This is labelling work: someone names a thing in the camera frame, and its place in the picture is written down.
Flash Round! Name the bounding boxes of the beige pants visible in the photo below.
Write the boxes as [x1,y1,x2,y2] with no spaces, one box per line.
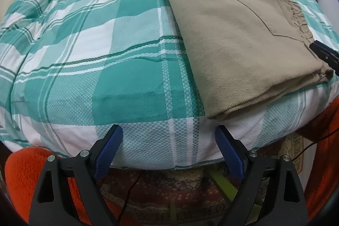
[161,0,335,121]

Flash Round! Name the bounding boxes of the person's orange fleece clothing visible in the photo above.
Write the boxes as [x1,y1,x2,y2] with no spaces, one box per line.
[4,98,339,222]

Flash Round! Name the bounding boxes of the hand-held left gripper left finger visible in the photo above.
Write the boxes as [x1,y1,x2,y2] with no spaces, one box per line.
[29,124,124,226]

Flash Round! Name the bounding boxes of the black cable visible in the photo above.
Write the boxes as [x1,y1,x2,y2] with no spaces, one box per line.
[119,170,144,219]
[292,128,339,161]

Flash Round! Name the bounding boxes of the teal plaid bed blanket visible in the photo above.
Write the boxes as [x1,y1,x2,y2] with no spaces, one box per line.
[0,0,339,171]

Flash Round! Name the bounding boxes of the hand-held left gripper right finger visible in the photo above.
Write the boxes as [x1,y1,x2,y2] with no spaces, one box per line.
[214,125,310,226]

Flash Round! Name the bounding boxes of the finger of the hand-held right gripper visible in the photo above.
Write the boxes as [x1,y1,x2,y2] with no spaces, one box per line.
[309,40,339,77]

